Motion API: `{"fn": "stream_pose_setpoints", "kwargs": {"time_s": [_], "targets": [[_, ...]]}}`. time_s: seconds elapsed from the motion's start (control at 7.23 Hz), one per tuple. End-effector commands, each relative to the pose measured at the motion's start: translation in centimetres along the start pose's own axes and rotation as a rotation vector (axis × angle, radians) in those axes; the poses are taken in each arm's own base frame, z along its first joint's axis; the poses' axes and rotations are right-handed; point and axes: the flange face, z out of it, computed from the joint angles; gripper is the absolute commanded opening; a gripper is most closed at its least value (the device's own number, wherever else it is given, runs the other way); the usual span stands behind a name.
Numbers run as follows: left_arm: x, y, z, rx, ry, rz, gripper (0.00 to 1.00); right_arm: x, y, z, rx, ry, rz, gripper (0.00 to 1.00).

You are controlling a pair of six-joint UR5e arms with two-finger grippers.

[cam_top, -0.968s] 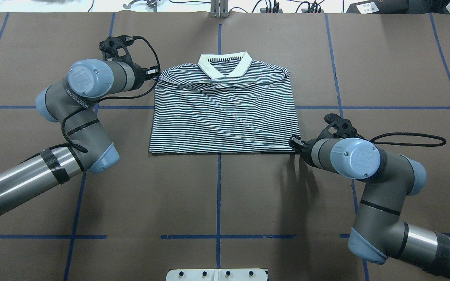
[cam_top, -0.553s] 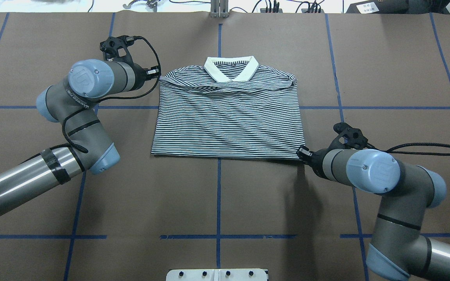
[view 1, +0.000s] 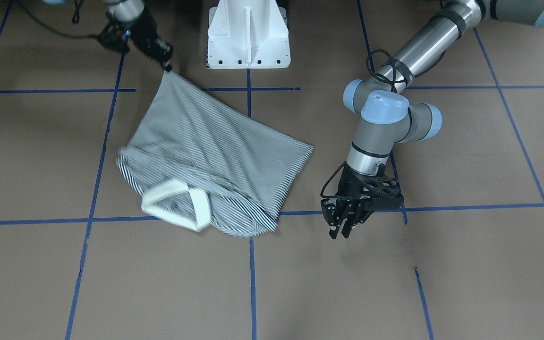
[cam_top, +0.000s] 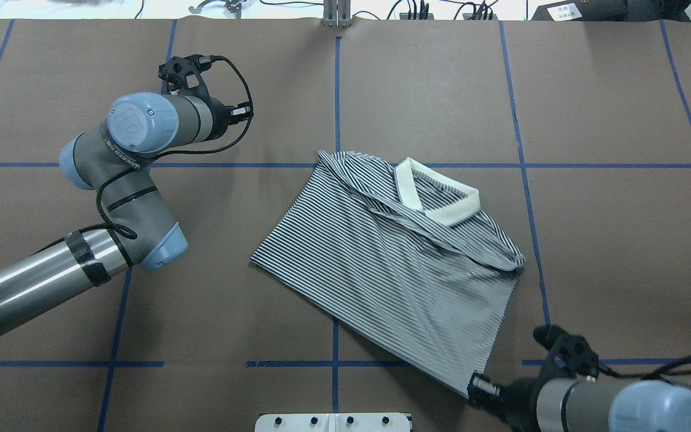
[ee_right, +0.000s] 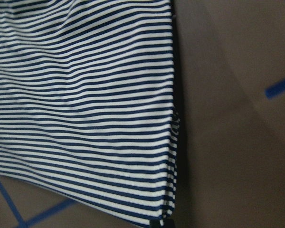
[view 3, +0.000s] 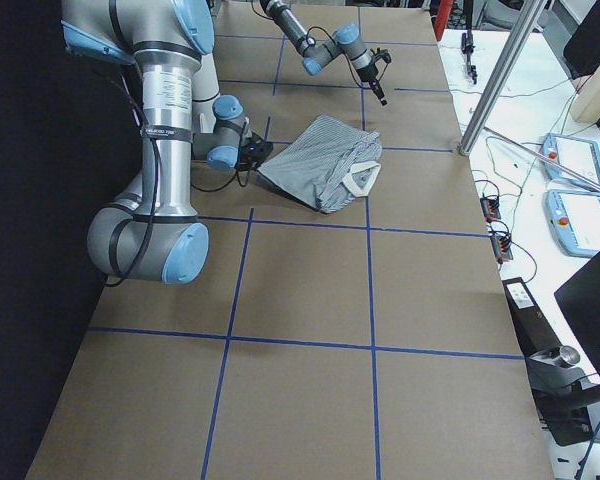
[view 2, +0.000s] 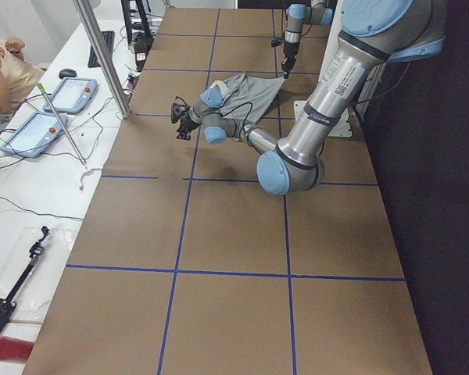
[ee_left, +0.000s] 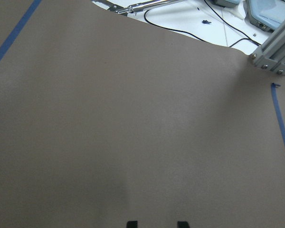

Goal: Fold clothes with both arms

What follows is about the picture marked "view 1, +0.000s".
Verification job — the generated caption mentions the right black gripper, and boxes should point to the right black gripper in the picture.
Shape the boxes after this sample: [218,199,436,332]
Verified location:
[126,9,173,72]

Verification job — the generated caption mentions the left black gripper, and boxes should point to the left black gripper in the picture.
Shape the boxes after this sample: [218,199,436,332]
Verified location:
[320,163,386,239]

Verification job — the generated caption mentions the striped polo shirt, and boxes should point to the striped polo shirt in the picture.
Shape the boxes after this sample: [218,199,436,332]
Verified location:
[116,71,314,238]

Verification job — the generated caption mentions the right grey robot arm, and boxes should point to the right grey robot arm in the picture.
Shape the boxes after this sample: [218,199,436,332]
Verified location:
[33,0,173,72]

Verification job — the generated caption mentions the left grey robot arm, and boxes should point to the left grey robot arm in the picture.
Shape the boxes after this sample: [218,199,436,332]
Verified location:
[320,0,544,239]

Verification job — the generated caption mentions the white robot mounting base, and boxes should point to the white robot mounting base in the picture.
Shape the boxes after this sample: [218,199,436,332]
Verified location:
[206,0,291,69]

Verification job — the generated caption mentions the blue tape grid lines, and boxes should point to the blue tape grid lines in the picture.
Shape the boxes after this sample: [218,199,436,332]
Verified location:
[0,0,544,340]

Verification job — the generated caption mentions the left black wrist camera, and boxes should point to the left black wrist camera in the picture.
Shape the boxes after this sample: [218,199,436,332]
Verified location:
[363,174,404,211]

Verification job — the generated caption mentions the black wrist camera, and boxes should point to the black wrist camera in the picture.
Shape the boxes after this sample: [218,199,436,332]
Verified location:
[96,23,130,53]
[363,174,404,211]

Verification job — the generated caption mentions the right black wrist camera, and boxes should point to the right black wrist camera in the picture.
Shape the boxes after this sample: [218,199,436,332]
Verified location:
[96,23,130,53]

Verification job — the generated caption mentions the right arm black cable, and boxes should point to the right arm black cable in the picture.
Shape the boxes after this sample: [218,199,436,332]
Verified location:
[15,0,112,39]

